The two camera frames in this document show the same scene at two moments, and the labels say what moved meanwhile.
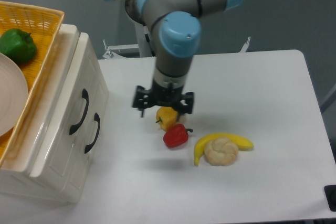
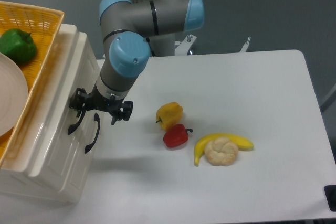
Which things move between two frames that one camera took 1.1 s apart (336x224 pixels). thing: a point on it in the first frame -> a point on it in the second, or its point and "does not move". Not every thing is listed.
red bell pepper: x=176 y=136 does not move
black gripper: x=163 y=97 -> x=95 y=100
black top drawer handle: x=85 y=95 does not move
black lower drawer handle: x=96 y=118 does not move
